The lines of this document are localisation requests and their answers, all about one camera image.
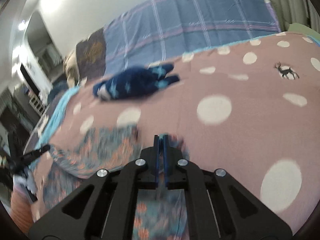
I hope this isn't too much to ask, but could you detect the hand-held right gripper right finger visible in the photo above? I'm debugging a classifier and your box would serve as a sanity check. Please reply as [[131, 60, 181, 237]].
[[162, 134, 293, 240]]

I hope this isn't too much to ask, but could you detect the dark blue cloth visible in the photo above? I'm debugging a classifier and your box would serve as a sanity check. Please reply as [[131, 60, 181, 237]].
[[47, 80, 69, 103]]

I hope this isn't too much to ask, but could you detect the beige cloth pile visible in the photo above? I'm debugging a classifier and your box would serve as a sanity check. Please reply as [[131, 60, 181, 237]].
[[62, 50, 83, 87]]

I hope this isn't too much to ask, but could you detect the blue floral garment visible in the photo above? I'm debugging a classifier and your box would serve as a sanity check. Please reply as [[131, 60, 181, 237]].
[[41, 125, 190, 240]]

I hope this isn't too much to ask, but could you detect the dark patterned bedsheet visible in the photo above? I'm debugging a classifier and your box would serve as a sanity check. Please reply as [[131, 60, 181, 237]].
[[24, 102, 63, 150]]

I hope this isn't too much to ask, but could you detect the pink polka-dot blanket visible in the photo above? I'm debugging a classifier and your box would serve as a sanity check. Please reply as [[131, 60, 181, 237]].
[[32, 31, 320, 235]]

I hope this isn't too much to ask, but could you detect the green pillow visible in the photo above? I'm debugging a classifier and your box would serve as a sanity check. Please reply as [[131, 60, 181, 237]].
[[285, 22, 320, 40]]

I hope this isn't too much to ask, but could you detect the navy star-print garment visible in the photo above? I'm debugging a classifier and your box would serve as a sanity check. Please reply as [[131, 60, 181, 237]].
[[92, 64, 180, 102]]

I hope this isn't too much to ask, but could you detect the white shelf rack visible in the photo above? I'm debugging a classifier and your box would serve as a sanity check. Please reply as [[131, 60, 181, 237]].
[[29, 96, 45, 115]]

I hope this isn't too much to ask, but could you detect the blue plaid sheet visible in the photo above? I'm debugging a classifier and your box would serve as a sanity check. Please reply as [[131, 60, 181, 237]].
[[104, 0, 280, 77]]

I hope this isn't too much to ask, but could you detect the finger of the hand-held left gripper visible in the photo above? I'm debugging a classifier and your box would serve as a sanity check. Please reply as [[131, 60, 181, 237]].
[[24, 144, 51, 162]]

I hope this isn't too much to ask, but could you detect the dark patterned headboard cover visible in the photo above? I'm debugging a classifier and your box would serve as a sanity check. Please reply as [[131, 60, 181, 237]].
[[76, 29, 108, 78]]

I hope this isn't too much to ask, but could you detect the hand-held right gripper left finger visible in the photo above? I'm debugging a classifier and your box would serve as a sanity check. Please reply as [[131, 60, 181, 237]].
[[29, 135, 160, 240]]

